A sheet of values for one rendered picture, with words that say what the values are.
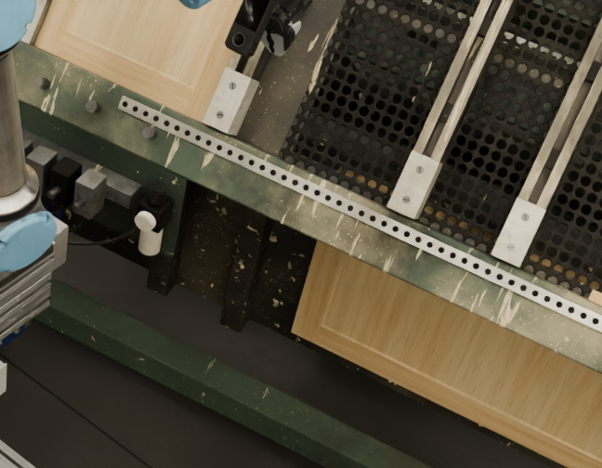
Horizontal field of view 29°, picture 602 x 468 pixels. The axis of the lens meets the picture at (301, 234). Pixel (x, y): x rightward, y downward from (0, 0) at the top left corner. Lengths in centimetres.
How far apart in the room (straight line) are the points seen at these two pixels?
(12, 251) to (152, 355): 128
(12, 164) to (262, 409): 140
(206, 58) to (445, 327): 84
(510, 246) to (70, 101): 98
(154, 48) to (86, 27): 16
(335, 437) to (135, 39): 107
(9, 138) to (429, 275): 104
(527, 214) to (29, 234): 103
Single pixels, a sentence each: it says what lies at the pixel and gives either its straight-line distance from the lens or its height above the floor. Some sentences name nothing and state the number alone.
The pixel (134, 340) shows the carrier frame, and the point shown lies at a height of 18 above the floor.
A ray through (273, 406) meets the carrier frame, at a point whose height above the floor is 18.
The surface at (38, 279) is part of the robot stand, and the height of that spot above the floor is 91.
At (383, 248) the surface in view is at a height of 85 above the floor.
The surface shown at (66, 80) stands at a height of 88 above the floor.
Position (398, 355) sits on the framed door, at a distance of 284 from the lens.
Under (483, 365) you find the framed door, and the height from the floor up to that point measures 44.
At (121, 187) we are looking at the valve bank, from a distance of 250.
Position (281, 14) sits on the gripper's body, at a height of 143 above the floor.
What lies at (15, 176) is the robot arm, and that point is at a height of 132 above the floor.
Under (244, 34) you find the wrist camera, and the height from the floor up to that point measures 141.
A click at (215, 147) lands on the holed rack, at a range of 241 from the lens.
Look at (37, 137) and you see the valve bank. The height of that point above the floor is 74.
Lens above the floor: 240
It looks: 42 degrees down
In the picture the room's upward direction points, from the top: 15 degrees clockwise
